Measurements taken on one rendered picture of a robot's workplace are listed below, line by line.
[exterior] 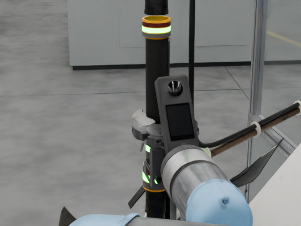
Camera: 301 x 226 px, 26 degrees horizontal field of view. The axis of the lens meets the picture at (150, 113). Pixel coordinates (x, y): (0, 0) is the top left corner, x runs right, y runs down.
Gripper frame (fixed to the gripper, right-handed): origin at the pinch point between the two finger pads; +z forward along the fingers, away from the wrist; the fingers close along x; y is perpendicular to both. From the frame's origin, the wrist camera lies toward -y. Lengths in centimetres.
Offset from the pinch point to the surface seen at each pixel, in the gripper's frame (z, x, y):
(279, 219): 11.6, 29.9, 30.6
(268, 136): 106, 70, 53
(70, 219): 32.2, -10.9, 36.4
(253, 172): -11.6, 13.5, 7.6
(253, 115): 122, 71, 51
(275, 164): 100, 71, 62
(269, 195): 19.5, 31.2, 29.1
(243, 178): -10.5, 12.3, 8.9
